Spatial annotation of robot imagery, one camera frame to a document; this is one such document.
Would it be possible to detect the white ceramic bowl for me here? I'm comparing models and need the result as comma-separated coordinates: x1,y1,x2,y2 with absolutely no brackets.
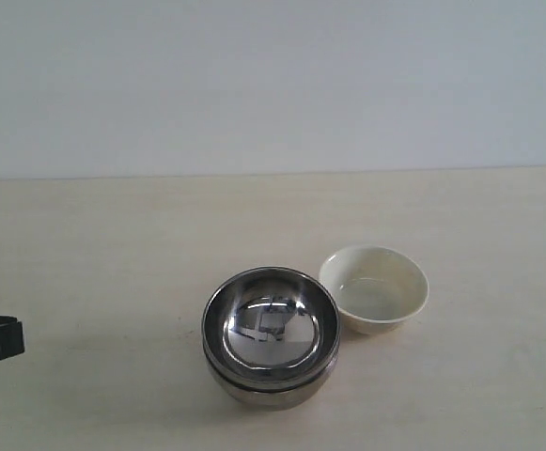
318,243,429,335

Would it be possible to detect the smooth steel bowl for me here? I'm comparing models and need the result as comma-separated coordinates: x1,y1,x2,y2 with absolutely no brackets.
204,347,338,412

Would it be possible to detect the dimpled steel bowl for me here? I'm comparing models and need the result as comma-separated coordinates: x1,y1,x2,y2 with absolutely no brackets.
201,266,341,392

